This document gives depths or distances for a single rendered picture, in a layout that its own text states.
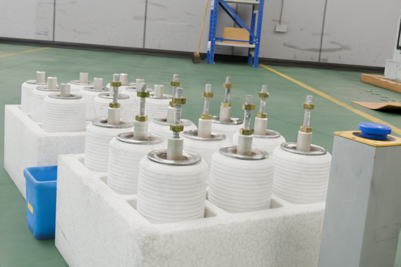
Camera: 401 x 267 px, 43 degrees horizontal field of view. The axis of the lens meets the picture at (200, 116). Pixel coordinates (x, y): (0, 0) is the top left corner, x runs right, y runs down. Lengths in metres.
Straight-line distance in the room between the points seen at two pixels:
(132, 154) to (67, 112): 0.42
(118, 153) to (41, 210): 0.30
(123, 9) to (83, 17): 0.55
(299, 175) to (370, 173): 0.19
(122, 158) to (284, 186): 0.26
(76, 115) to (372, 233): 0.73
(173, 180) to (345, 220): 0.23
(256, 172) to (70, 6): 6.49
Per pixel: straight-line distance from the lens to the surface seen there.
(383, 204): 0.68
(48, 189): 1.03
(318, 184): 0.83
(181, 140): 0.70
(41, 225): 1.06
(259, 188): 0.75
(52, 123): 1.19
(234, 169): 0.74
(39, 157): 1.15
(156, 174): 0.68
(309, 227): 0.80
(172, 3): 7.00
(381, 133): 0.67
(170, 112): 0.96
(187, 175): 0.68
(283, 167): 0.82
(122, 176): 0.79
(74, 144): 1.16
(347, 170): 0.68
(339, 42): 7.33
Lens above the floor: 0.43
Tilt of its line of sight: 10 degrees down
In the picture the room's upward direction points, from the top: 5 degrees clockwise
